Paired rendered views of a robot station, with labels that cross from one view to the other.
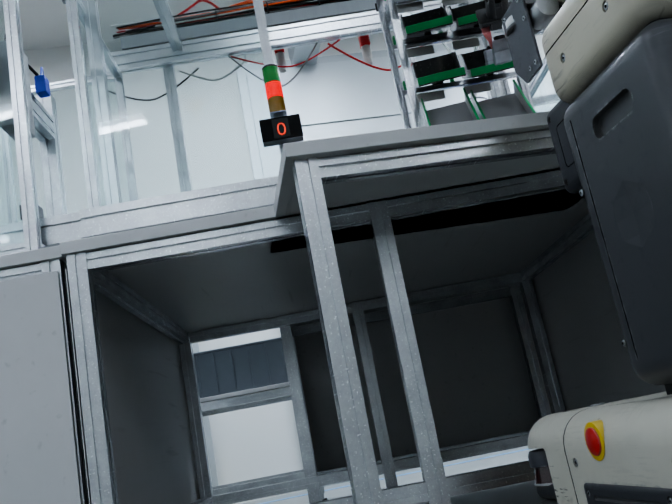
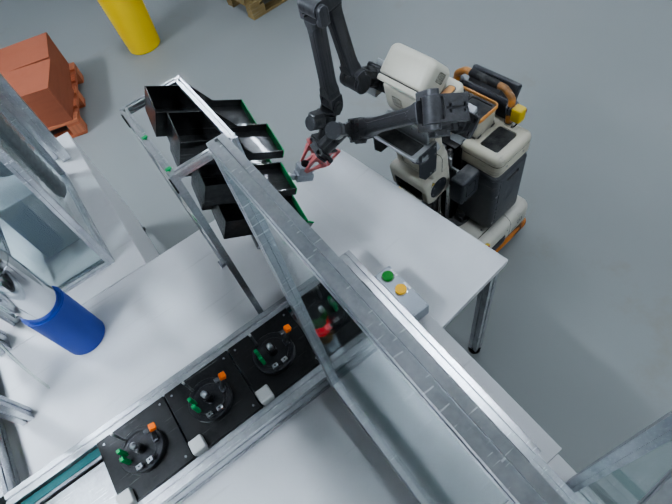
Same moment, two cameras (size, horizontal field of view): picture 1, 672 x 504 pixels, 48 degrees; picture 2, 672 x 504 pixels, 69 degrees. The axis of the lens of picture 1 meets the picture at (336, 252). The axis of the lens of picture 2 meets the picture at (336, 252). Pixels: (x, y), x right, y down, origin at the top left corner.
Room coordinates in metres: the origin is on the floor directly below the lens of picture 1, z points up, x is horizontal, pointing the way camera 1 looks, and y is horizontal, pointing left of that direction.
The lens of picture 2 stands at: (2.18, 0.66, 2.46)
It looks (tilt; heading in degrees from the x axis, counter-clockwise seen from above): 56 degrees down; 250
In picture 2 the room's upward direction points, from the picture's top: 16 degrees counter-clockwise
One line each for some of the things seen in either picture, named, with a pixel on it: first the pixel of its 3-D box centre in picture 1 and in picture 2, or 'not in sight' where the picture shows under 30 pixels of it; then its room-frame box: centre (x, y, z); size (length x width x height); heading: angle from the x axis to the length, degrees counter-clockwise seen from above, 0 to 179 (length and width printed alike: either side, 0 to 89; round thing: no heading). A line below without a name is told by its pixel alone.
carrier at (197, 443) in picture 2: not in sight; (206, 396); (2.46, -0.08, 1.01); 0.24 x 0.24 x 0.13; 3
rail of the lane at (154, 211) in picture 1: (260, 199); (424, 346); (1.79, 0.16, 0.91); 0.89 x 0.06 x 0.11; 93
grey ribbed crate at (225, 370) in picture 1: (237, 372); not in sight; (3.97, 0.63, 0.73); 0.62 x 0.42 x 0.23; 93
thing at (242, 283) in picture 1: (362, 261); (238, 400); (2.41, -0.08, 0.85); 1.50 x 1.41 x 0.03; 93
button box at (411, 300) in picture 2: not in sight; (401, 294); (1.74, -0.03, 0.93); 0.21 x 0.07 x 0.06; 93
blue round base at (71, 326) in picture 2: not in sight; (65, 321); (2.80, -0.66, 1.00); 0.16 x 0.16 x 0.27
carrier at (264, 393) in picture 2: not in sight; (271, 349); (2.22, -0.09, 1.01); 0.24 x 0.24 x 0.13; 3
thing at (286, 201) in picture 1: (457, 184); (356, 254); (1.75, -0.32, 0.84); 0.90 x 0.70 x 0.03; 100
